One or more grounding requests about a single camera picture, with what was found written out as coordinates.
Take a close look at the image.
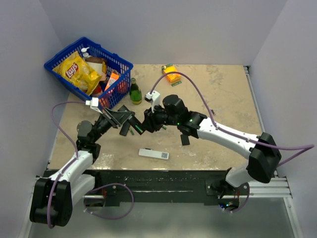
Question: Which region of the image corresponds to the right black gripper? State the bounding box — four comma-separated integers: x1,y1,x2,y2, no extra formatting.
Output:
141,102,180,133

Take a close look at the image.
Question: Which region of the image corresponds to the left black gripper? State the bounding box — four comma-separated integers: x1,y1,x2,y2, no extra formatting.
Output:
92,107,132,142

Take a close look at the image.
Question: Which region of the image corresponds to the black remote control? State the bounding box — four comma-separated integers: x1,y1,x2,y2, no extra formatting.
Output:
119,122,130,136
128,116,144,135

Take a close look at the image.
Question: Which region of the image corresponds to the black battery cover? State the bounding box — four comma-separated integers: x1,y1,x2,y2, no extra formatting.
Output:
180,134,190,146

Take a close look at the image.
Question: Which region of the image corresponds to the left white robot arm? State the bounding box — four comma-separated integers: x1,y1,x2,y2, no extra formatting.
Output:
29,108,134,228

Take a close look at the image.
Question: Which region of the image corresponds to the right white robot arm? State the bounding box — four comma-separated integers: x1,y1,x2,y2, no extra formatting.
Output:
142,91,281,195

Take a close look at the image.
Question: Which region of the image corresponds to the white remote control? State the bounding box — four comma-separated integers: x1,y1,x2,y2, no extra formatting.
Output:
139,148,169,160

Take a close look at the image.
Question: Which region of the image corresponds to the green glass bottle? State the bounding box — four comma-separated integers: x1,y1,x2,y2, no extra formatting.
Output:
129,78,142,105

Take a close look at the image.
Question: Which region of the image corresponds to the orange white carton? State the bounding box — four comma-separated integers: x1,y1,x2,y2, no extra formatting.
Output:
105,69,119,91

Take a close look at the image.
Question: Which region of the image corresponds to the orange sponge pack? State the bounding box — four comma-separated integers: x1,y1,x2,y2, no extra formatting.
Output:
161,64,181,86

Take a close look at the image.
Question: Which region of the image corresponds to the blue plastic basket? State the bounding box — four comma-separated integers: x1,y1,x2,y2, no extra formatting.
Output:
44,37,133,109

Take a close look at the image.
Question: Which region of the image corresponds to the brown white snack package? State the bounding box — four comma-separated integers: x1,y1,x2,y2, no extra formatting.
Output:
85,57,107,82

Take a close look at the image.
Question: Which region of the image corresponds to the yellow Lays chips bag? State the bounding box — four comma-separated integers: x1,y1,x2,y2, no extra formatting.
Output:
53,51,101,95

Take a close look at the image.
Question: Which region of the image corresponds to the white pump bottle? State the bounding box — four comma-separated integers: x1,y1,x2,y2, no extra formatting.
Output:
81,47,91,60

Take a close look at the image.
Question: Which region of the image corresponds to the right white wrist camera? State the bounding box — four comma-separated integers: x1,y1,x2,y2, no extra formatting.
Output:
144,90,160,113

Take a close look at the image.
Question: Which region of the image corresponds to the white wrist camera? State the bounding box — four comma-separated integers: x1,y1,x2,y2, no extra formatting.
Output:
144,90,160,113
85,97,101,112

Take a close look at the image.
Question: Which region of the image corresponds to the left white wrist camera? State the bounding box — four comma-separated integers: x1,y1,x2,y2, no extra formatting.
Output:
85,97,101,112

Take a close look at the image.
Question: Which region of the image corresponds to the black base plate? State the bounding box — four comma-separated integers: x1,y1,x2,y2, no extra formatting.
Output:
84,170,247,207

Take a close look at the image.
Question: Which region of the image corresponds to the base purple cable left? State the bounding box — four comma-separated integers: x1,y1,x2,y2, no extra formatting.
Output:
83,183,135,221

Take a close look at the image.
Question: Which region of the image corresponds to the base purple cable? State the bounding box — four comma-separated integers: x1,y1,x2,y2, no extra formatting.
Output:
221,183,250,214
83,183,135,221

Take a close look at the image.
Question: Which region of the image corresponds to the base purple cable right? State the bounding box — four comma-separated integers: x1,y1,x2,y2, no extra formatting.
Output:
221,183,250,214

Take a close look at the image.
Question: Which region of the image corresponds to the aluminium frame rail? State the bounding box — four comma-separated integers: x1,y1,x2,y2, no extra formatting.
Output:
20,178,303,238

